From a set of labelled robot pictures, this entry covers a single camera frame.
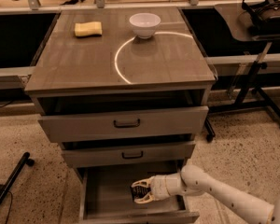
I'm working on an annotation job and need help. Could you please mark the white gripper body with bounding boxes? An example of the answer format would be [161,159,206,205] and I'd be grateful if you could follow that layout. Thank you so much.
[150,173,187,200]

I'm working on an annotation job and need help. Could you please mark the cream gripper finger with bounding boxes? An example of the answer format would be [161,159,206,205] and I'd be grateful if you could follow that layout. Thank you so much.
[132,177,154,189]
[134,193,155,203]

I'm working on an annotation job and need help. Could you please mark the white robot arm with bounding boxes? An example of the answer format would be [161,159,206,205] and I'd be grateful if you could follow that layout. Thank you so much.
[130,164,280,224]

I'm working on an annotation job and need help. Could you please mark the middle grey drawer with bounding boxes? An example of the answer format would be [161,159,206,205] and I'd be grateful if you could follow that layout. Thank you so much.
[62,141,195,168]

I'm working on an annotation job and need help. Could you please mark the grey drawer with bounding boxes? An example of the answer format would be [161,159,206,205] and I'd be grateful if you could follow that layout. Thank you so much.
[78,161,200,224]
[62,141,195,168]
[39,106,208,143]

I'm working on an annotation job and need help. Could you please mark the bottom grey drawer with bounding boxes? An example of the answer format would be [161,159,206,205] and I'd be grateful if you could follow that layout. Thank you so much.
[78,161,200,224]

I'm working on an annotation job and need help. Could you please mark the top grey drawer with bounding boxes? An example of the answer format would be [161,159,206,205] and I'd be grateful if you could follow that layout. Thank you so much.
[39,106,208,143]

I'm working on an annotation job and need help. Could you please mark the grey drawer cabinet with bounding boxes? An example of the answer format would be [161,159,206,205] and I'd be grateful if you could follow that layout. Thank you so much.
[23,6,217,224]

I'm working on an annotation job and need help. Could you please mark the black stand with side table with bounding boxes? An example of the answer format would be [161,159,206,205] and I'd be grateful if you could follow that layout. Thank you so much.
[204,2,280,143]

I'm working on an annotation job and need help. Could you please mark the black wheeled leg left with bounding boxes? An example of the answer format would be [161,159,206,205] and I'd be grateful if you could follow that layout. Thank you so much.
[0,152,35,205]

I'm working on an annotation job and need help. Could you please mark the white bowl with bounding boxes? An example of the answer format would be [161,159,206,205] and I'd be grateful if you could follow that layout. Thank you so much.
[129,13,161,39]

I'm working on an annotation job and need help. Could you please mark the yellow sponge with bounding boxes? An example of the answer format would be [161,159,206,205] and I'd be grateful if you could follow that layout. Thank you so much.
[74,21,103,37]

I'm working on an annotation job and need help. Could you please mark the black VR headset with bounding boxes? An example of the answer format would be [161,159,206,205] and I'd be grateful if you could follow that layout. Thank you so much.
[242,0,280,34]

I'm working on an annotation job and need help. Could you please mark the black middle drawer handle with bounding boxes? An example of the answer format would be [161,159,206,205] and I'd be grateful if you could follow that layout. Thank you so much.
[121,151,144,160]

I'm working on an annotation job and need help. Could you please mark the black drawer handle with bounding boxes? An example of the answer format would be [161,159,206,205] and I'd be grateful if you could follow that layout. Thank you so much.
[113,119,141,129]
[121,151,144,160]

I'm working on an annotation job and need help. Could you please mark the black top drawer handle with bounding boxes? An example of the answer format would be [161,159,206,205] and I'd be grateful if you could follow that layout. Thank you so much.
[113,119,141,129]

